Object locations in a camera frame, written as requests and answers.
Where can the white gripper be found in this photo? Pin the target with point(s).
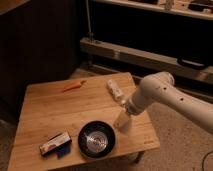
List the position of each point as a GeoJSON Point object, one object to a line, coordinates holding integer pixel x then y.
{"type": "Point", "coordinates": [123, 121]}

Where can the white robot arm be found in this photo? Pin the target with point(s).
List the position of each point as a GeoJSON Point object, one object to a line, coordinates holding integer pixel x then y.
{"type": "Point", "coordinates": [159, 87]}

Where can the white tube bottle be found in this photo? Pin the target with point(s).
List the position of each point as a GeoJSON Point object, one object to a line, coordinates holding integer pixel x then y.
{"type": "Point", "coordinates": [116, 92]}

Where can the black bowl with metal inside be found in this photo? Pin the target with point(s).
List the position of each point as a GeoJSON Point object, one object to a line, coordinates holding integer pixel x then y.
{"type": "Point", "coordinates": [96, 139]}

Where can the wooden folding table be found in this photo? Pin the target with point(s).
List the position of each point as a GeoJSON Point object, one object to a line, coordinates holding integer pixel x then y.
{"type": "Point", "coordinates": [48, 110]}

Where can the orange toy carrot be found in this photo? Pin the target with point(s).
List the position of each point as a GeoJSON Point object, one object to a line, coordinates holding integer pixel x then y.
{"type": "Point", "coordinates": [73, 85]}

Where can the small printed cardboard box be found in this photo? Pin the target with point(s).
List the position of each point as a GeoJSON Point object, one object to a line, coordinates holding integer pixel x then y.
{"type": "Point", "coordinates": [54, 143]}

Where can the blue sponge block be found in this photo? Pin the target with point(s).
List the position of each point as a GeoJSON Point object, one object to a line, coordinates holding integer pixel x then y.
{"type": "Point", "coordinates": [62, 151]}

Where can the vertical metal pole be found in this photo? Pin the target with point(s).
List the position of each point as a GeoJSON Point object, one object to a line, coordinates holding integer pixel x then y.
{"type": "Point", "coordinates": [90, 33]}

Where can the metal shelf rail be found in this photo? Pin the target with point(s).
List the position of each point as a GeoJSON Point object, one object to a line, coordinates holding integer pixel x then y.
{"type": "Point", "coordinates": [144, 59]}

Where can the black handle on shelf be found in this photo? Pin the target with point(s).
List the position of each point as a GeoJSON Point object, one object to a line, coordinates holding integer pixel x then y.
{"type": "Point", "coordinates": [192, 65]}

